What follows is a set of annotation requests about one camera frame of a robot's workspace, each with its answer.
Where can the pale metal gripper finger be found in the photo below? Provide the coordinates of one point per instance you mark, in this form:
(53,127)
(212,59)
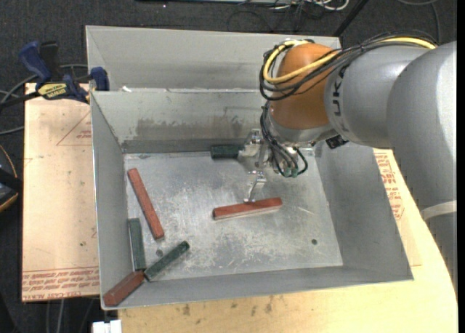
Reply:
(255,188)
(251,146)

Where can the red-brown flat block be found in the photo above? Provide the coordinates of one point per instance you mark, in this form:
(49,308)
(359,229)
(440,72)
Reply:
(247,208)
(145,203)
(123,288)

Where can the dark green flat block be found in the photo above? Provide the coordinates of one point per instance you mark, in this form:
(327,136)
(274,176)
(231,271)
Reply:
(167,261)
(225,151)
(137,244)

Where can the grey metal bin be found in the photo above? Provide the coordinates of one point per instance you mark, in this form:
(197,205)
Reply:
(218,237)

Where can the brown cardboard board, red print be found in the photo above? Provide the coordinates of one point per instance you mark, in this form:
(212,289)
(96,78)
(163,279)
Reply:
(58,186)

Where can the black cylinder on white bracket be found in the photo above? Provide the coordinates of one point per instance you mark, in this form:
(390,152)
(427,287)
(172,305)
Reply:
(336,141)

